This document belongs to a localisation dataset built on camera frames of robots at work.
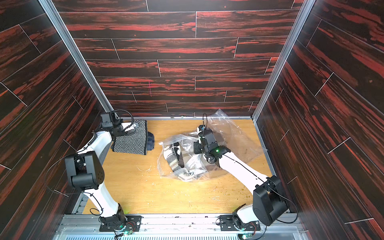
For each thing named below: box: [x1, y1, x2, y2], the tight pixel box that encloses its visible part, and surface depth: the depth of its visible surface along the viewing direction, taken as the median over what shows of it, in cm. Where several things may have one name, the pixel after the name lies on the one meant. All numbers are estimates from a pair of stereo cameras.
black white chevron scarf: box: [111, 119, 148, 156], surface depth 100 cm
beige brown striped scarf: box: [163, 144, 191, 181], surface depth 94 cm
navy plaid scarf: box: [147, 131, 155, 151], surface depth 103 cm
